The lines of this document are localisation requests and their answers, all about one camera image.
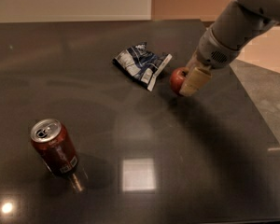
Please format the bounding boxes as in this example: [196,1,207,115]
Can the blue chip bag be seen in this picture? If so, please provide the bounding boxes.
[113,42,172,91]

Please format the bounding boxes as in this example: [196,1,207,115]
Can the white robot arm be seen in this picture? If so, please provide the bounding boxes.
[178,0,280,96]

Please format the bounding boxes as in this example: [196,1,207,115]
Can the red soda can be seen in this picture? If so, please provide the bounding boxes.
[30,119,78,176]

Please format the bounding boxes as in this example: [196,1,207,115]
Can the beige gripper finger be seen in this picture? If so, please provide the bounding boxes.
[186,51,210,74]
[179,67,212,97]

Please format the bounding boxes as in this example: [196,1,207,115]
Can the red apple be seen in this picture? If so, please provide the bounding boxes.
[170,67,189,96]

